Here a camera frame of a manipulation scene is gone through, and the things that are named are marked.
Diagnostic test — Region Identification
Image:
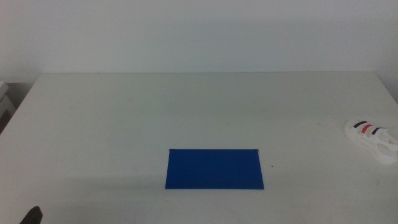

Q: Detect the blue rectangular mat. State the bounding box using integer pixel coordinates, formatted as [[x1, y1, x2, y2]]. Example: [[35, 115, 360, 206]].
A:
[[164, 148, 265, 190]]

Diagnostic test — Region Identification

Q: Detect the white side furniture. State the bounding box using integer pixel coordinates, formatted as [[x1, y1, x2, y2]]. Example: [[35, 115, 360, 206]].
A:
[[0, 80, 16, 126]]

